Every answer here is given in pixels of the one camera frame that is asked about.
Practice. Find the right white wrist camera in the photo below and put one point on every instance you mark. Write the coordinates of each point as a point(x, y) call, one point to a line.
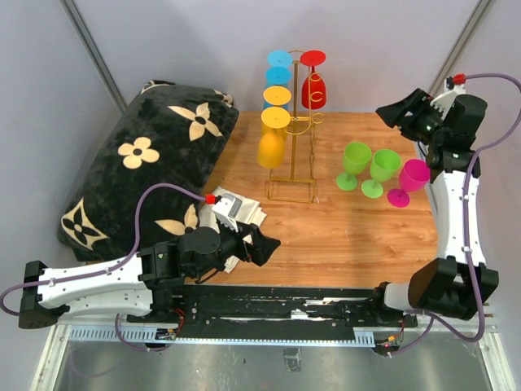
point(454, 86)

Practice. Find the gold wire glass rack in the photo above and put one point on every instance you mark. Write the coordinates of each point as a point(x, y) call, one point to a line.
point(294, 180)

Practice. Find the magenta wine glass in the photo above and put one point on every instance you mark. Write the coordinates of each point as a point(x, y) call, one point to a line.
point(413, 177)

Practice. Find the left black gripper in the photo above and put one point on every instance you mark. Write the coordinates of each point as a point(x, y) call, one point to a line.
point(261, 248)

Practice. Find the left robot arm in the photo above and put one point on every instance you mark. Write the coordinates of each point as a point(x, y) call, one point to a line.
point(140, 285)

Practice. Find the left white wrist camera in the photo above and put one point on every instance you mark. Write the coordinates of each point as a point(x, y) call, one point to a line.
point(226, 209)

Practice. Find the red wine glass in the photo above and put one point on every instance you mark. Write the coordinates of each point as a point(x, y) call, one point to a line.
point(313, 92)

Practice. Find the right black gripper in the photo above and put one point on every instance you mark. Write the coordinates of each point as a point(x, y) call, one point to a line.
point(417, 105)

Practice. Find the blue wine glass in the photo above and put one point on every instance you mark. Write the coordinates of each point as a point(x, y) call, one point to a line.
point(279, 59)
point(279, 76)

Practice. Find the front blue wine glass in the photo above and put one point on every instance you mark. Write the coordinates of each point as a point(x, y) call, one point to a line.
point(279, 76)

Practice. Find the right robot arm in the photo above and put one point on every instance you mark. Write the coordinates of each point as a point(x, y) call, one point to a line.
point(457, 280)

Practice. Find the folded white cloth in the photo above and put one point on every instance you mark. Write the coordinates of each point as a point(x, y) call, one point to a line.
point(240, 220)

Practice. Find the rear blue wine glass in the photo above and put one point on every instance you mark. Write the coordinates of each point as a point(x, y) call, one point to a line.
point(279, 59)

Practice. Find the green wine glass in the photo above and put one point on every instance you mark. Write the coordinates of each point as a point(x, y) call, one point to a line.
point(384, 165)
point(355, 159)

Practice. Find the black floral plush pillow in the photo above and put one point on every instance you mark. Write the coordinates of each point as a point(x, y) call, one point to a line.
point(169, 133)

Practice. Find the yellow wine glass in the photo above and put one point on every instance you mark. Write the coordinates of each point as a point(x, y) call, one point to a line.
point(277, 97)
point(271, 148)

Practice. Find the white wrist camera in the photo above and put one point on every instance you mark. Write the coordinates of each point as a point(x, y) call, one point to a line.
point(454, 86)
point(226, 209)

